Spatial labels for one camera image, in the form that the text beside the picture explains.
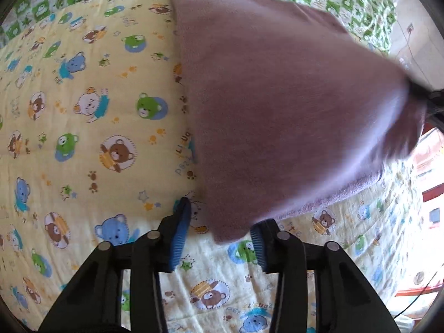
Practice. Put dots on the yellow cartoon bear bedsheet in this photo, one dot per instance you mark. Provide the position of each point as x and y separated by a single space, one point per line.
94 140

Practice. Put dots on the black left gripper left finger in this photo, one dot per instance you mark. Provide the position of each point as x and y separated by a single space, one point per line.
91 301

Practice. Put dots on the pink knit sweater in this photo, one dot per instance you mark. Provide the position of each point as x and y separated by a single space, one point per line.
288 112

